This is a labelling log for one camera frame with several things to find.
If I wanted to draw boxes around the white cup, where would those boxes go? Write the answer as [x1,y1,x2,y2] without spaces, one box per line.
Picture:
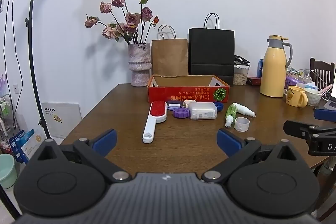
[304,88,322,106]

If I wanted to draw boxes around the laptop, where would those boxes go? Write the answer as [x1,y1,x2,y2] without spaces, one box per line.
[322,67,336,110]

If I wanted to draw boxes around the purple notched lid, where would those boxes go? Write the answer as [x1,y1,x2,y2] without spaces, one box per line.
[173,107,190,119]

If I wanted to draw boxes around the black floor lamp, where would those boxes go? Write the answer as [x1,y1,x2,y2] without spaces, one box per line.
[10,0,57,140]

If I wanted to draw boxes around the white charging cable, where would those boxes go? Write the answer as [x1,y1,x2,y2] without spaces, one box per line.
[301,69,328,90]

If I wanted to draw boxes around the white blue packet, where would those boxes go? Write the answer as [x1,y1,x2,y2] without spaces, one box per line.
[20,129,45,161]

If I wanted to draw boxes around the green spray bottle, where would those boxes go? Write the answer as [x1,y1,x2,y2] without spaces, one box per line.
[225,105,238,128]

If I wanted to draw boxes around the mottled pink ceramic vase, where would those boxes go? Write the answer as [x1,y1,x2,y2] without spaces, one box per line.
[128,43,153,87]

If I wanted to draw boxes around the dark wooden chair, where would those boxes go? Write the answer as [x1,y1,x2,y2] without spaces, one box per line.
[310,57,335,89]

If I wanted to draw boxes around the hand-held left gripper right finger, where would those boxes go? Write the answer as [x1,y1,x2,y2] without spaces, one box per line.
[202,128,298,184]

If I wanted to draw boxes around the black lamp cable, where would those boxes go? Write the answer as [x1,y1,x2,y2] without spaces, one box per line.
[3,0,21,132]

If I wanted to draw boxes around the yellow thermos jug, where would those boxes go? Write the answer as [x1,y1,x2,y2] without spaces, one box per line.
[259,35,293,98]

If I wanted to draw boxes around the clear oat container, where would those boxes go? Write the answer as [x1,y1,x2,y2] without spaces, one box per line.
[233,55,251,86]

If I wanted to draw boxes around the bouquet of dried roses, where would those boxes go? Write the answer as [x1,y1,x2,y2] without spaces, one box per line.
[84,0,159,45]

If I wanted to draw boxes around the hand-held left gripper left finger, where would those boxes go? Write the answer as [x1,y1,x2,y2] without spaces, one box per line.
[37,129,132,184]

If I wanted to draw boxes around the red cardboard box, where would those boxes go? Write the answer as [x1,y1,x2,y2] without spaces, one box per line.
[147,75,230,104]

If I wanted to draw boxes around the white flat panel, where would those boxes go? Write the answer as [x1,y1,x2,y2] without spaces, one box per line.
[41,102,82,138]

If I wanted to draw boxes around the brown paper bag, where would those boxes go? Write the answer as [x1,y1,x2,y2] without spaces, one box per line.
[151,25,189,76]

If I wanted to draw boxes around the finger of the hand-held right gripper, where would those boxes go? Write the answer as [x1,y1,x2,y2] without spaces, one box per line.
[283,120,336,139]
[314,108,336,122]

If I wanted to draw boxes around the green plastic bucket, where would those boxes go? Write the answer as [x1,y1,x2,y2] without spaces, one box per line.
[0,154,18,190]

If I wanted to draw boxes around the metal wire rack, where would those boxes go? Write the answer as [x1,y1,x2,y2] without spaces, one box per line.
[0,94,19,151]

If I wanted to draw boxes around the white red lint brush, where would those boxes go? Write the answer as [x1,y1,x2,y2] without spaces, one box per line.
[142,101,168,144]

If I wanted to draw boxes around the black paper bag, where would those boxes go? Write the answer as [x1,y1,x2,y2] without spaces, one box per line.
[188,13,235,85]

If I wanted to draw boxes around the yellow mug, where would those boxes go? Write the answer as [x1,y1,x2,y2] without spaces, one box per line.
[285,86,308,108]

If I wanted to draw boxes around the clear plastic box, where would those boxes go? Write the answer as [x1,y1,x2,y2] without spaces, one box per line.
[188,102,218,120]

